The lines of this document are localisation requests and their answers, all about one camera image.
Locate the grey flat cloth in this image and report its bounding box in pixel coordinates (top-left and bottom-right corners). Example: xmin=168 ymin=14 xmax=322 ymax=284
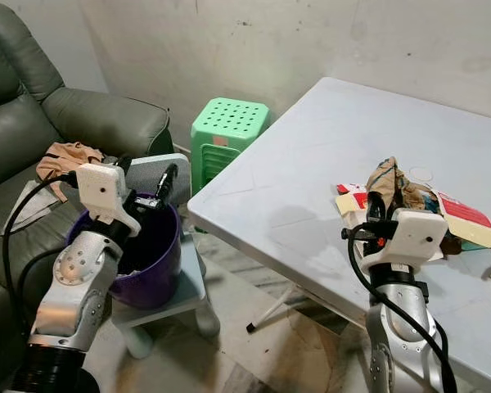
xmin=23 ymin=180 xmax=68 ymax=232

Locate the purple plastic rubbish bin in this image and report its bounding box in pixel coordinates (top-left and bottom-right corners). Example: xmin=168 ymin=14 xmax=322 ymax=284
xmin=67 ymin=195 xmax=182 ymax=310

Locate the beige crumpled cloth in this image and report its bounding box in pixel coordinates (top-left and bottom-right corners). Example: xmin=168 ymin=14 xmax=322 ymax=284
xmin=36 ymin=142 xmax=107 ymax=183

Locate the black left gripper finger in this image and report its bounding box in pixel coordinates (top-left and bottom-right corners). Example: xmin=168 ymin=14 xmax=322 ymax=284
xmin=156 ymin=164 xmax=179 ymax=206

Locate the green plastic stool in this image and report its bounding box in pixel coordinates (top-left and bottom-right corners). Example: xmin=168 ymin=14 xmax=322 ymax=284
xmin=191 ymin=97 xmax=271 ymax=197

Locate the brown paper trash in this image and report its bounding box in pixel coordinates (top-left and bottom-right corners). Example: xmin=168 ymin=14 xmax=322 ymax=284
xmin=364 ymin=156 xmax=444 ymax=217

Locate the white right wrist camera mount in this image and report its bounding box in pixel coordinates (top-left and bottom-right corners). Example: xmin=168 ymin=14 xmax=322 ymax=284
xmin=360 ymin=209 xmax=449 ymax=269

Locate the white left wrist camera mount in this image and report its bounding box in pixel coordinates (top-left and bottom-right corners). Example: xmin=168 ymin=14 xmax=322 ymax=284
xmin=75 ymin=162 xmax=140 ymax=238

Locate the white metal table leg frame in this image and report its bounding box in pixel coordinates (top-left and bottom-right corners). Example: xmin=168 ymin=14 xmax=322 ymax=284
xmin=245 ymin=282 xmax=371 ymax=338

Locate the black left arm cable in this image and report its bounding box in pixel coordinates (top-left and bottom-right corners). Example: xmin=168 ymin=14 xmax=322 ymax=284
xmin=1 ymin=170 xmax=84 ymax=330

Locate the dark green leather sofa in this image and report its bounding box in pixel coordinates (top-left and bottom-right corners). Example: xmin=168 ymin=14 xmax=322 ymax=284
xmin=0 ymin=0 xmax=174 ymax=393

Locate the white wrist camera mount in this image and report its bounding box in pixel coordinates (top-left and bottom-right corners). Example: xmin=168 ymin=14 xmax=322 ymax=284
xmin=360 ymin=209 xmax=449 ymax=269
xmin=75 ymin=162 xmax=140 ymax=238

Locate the long red cream packet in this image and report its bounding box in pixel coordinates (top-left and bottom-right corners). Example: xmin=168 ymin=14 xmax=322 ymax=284
xmin=437 ymin=192 xmax=491 ymax=250

